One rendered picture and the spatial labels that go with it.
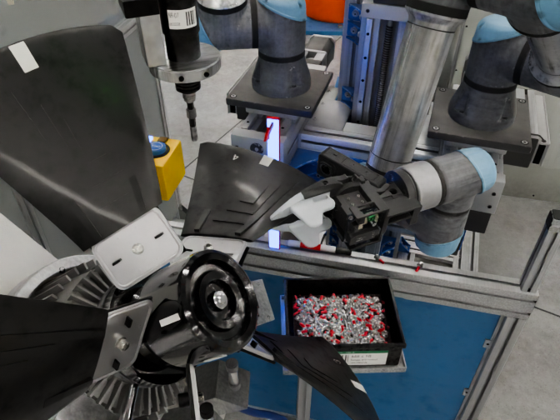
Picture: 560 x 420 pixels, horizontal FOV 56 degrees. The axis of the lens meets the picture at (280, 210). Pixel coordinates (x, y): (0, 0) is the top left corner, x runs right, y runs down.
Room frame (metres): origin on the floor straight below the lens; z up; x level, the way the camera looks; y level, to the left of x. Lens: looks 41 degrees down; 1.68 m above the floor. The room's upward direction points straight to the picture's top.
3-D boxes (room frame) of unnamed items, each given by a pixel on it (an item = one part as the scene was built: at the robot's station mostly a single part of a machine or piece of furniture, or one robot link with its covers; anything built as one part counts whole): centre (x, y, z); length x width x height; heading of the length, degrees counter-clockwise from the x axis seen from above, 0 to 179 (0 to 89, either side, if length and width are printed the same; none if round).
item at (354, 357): (0.64, -0.12, 0.85); 0.22 x 0.17 x 0.07; 91
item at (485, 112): (1.09, -0.48, 1.09); 0.15 x 0.15 x 0.10
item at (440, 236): (0.68, -0.26, 1.08); 0.11 x 0.08 x 0.11; 49
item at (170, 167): (0.90, 0.30, 1.02); 0.16 x 0.10 x 0.11; 77
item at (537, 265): (0.71, -0.51, 0.96); 0.03 x 0.03 x 0.20; 77
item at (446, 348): (0.81, -0.09, 0.45); 0.82 x 0.02 x 0.66; 77
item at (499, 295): (0.81, -0.09, 0.82); 0.90 x 0.04 x 0.08; 77
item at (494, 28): (1.09, -0.48, 1.20); 0.13 x 0.12 x 0.14; 49
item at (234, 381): (0.44, 0.07, 0.96); 0.02 x 0.02 x 0.06
